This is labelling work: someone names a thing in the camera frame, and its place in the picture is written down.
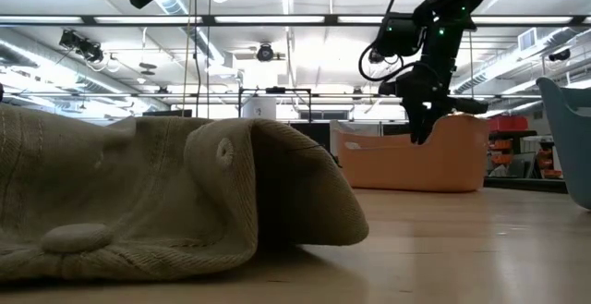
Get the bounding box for shelf with orange bins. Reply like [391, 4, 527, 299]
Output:
[487, 130, 565, 180]

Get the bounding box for blue plastic bin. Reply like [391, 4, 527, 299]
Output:
[536, 76, 591, 212]

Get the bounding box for black security camera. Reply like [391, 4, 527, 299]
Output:
[548, 47, 572, 63]

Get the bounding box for orange plastic bin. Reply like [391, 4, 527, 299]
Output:
[332, 113, 490, 193]

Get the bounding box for beige baseball cap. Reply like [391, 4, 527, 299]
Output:
[0, 103, 370, 282]

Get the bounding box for white cylindrical container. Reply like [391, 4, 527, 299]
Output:
[242, 96, 277, 120]

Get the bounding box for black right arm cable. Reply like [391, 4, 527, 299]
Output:
[358, 40, 419, 84]

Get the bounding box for black table frame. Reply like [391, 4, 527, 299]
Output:
[483, 176, 569, 195]

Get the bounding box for black ceiling fixture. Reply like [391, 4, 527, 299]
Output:
[58, 30, 105, 64]

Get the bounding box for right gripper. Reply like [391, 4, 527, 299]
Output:
[378, 62, 489, 146]

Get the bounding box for red storage bin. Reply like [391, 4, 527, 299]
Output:
[488, 115, 529, 133]

